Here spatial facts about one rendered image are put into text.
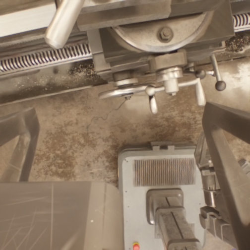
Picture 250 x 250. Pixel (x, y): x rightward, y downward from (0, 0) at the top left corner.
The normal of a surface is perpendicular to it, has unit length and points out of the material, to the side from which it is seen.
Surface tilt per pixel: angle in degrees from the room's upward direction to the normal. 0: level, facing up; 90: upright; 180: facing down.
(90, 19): 0
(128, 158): 0
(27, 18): 36
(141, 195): 0
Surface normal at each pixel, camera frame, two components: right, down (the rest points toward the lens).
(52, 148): 0.01, 0.11
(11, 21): 0.12, 0.66
